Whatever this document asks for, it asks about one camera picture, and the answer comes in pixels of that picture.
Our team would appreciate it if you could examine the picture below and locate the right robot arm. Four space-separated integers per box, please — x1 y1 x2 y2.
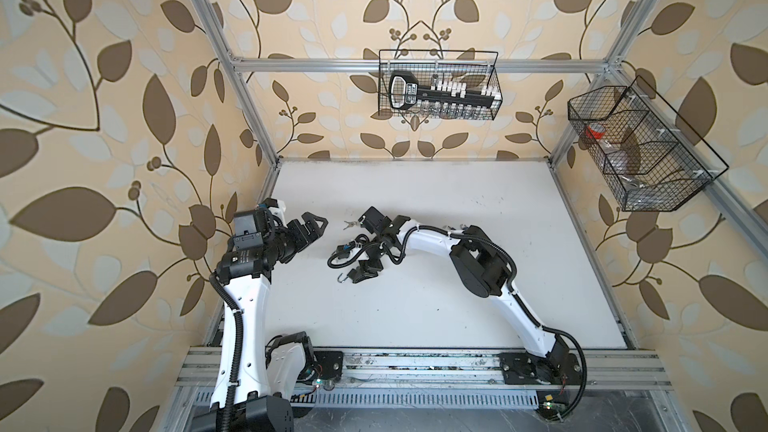
327 208 588 422

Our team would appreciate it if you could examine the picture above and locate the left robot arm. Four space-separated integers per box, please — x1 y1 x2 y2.
190 199 328 431

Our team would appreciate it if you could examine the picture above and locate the black socket set holder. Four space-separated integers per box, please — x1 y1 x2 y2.
384 70 502 112

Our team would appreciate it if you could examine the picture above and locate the red capped item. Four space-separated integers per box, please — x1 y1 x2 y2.
584 123 606 141

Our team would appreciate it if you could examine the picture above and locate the clear plastic bag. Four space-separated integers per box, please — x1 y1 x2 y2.
609 166 668 211

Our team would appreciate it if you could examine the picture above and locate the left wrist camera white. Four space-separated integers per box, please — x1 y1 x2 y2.
259 198 286 226

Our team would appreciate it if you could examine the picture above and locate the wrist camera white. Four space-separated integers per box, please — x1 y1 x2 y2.
259 198 286 226
359 206 411 238

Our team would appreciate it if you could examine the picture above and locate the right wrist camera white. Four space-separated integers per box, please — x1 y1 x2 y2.
359 206 411 238

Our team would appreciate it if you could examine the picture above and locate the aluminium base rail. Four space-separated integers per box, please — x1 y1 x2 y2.
175 346 673 412

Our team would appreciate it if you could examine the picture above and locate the back wire basket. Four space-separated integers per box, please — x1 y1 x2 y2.
378 48 503 121

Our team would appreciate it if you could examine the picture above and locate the side wire basket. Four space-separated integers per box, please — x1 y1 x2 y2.
567 76 729 212

